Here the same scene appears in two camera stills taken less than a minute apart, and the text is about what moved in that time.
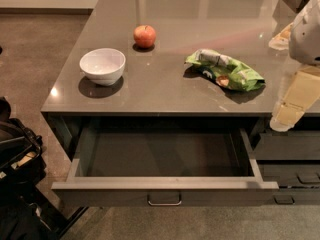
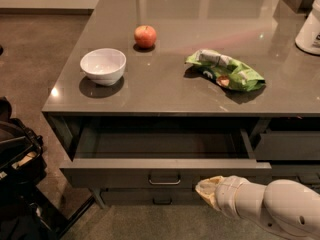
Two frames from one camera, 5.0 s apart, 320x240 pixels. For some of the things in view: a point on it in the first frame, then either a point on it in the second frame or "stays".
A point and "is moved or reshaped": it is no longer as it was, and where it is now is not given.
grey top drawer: (139, 166) is moved or reshaped
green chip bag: (225, 71) stays
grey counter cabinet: (167, 97) stays
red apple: (144, 36) stays
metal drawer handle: (163, 205) -> (164, 183)
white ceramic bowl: (103, 66) stays
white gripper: (306, 34) -> (227, 193)
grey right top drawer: (292, 145) stays
